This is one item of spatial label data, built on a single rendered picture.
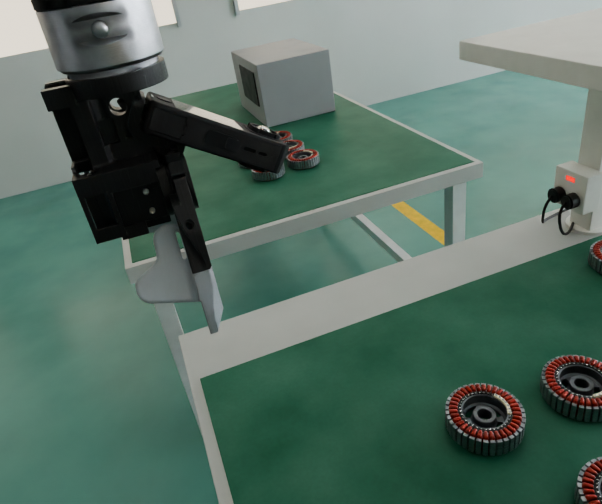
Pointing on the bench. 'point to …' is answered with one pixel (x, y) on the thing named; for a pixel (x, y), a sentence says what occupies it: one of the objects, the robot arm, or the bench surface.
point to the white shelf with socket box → (541, 50)
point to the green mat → (431, 395)
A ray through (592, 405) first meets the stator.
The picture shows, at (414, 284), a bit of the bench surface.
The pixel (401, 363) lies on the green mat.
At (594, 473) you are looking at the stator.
